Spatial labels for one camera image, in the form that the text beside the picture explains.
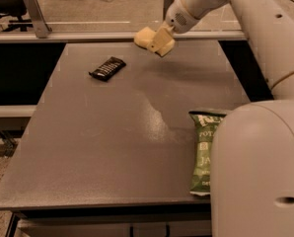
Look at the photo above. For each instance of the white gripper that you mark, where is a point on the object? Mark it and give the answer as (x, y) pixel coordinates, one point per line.
(181, 16)

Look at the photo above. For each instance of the yellow sponge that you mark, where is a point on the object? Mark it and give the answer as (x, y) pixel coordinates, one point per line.
(160, 42)

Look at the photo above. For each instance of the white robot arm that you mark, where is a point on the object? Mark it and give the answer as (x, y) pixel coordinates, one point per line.
(252, 159)

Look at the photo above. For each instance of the black rxbar chocolate wrapper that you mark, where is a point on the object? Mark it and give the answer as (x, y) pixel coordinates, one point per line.
(109, 68)

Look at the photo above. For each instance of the green jalapeno chips bag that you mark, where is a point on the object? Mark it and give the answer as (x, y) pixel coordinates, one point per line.
(206, 122)

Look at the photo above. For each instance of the grey table drawer cabinet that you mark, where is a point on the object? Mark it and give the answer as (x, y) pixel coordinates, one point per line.
(149, 220)

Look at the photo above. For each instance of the middle metal bracket post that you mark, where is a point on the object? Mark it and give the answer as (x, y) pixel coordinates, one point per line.
(168, 0)

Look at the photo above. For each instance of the metal bracket post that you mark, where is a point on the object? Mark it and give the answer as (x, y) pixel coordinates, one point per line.
(40, 26)
(168, 0)

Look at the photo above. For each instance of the metal rail beam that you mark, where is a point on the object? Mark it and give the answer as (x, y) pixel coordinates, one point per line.
(68, 37)

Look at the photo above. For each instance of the left metal bracket post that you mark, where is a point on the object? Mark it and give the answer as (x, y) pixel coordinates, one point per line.
(40, 26)

